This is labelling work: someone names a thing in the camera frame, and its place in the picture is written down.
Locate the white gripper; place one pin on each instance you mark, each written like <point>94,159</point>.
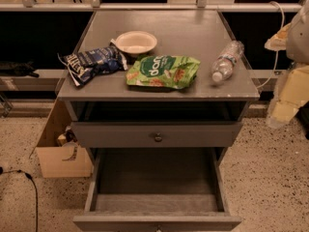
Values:
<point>299,39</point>

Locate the green rice chip bag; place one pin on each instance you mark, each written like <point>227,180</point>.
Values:
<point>174,72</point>

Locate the grey drawer cabinet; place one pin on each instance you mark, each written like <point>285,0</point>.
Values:
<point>171,102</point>

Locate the grey top drawer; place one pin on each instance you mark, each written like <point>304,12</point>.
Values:
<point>157,135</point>

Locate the open grey middle drawer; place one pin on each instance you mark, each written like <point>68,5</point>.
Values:
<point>156,190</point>

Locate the blue chip bag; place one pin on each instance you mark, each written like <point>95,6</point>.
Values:
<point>84,66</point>

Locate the clear plastic water bottle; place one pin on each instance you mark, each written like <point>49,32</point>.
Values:
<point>223,67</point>

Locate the white paper bowl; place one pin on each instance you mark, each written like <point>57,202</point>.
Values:
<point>136,42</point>

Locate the cardboard box with items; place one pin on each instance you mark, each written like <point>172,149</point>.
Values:
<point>58,157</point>

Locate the black object on ledge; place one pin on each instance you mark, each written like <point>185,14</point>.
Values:
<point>8,68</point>

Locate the metal railing frame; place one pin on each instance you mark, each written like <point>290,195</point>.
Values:
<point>95,5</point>

